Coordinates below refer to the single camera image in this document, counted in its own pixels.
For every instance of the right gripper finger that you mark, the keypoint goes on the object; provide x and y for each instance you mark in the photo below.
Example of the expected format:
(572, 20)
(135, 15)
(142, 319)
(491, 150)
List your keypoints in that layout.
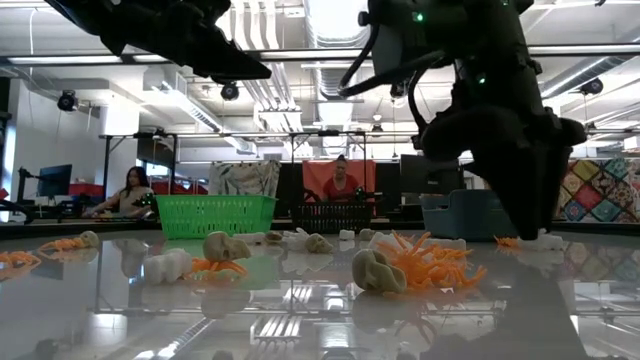
(545, 190)
(507, 190)

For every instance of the black ceiling spotlight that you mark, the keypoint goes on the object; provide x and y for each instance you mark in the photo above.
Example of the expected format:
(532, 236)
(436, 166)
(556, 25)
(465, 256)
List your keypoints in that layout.
(67, 101)
(398, 91)
(592, 86)
(230, 92)

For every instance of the colourful patchwork quilt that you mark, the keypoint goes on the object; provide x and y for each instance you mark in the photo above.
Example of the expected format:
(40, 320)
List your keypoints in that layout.
(600, 192)

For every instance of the teal plastic bin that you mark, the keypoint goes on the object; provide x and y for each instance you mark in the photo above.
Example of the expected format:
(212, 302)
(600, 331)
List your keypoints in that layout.
(450, 220)

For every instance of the black computer monitor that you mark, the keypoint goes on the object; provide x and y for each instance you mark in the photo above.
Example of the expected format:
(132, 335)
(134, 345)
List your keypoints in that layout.
(55, 180)
(430, 180)

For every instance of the leaf print cloth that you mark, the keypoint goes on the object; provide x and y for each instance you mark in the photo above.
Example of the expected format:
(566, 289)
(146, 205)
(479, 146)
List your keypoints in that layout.
(245, 177)

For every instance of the black partition panel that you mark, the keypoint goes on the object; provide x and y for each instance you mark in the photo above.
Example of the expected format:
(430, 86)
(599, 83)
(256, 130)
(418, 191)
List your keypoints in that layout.
(290, 190)
(388, 190)

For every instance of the orange cloth backdrop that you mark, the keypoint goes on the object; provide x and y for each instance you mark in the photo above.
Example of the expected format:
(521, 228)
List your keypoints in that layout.
(312, 180)

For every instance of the green plastic basket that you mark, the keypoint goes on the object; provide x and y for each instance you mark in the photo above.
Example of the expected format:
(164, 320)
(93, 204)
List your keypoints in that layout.
(215, 217)

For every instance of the person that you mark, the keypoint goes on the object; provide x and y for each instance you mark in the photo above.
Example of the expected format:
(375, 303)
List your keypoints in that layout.
(132, 192)
(341, 187)

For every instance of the black plastic basket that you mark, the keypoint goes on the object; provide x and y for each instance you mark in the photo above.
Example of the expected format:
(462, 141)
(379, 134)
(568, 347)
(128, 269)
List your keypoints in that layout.
(332, 219)

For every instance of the black curved bar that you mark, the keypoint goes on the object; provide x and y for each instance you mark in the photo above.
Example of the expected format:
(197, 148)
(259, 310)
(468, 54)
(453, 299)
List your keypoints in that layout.
(20, 207)

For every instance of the black overhead frame beam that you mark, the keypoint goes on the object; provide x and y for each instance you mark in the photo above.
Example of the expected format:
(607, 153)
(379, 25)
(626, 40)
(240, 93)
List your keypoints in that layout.
(300, 55)

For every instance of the silver ventilation duct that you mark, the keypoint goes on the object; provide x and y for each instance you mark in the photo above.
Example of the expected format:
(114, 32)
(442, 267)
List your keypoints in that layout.
(330, 100)
(575, 75)

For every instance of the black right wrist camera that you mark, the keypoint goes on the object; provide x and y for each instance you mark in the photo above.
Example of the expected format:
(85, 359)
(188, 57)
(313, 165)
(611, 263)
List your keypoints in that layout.
(395, 47)

